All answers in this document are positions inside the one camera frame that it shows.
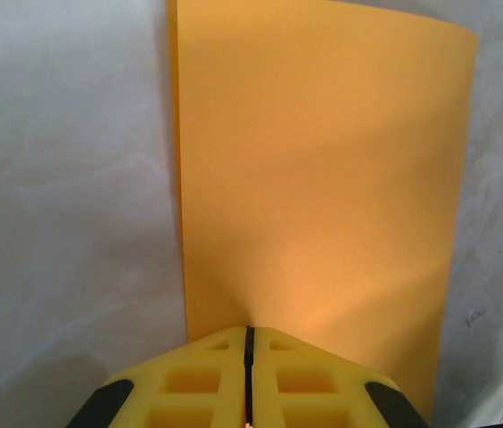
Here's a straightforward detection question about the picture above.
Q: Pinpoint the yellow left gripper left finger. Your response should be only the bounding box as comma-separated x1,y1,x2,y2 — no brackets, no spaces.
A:
66,325,249,428

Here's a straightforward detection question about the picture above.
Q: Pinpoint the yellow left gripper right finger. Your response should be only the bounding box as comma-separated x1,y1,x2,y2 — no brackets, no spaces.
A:
251,325,431,428

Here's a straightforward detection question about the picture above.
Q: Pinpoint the orange paper sheet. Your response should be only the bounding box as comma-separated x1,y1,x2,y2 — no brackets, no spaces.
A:
166,0,480,428

